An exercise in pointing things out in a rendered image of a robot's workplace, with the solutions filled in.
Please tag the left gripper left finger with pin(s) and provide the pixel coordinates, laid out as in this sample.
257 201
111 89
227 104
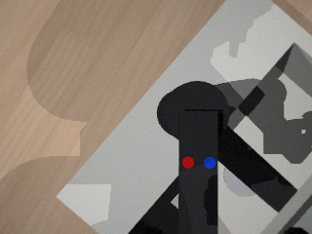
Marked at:
153 230

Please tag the white rectangular sink basin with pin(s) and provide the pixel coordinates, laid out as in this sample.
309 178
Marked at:
261 60

